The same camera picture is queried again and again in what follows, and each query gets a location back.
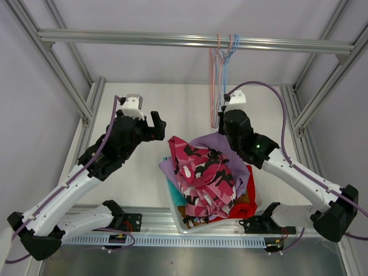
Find pink wire hanger lilac trousers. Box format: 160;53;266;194
215;48;222;128

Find red trousers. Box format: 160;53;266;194
203;163;257;222

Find blue wire hanger brown trousers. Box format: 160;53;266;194
221;34;240;65

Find pink wire hanger camouflage trousers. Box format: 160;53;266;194
209;34;221;129

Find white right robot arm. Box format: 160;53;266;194
218;109;359;242

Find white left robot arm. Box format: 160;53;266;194
7;110;167;261

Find white plastic mesh basket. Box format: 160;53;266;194
163;169;262;234

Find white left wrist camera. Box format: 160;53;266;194
120;94;145;120

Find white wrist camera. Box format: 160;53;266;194
224;90;247;113
120;94;145;120

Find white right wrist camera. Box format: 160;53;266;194
224;90;247;113

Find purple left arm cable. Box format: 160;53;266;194
4;95;136;265

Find left aluminium frame struts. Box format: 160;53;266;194
5;1;106;173

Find aluminium frame struts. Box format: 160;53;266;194
5;1;106;173
280;0;368;133

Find right aluminium frame struts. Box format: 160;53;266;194
280;0;368;133

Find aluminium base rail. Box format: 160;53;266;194
37;204;323;237

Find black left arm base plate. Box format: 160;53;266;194
116;213;143;232

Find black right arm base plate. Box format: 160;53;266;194
239;216;297;235

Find white slotted cable duct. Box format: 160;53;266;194
66;232;266;249

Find aluminium hanging rail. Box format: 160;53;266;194
39;29;354;56

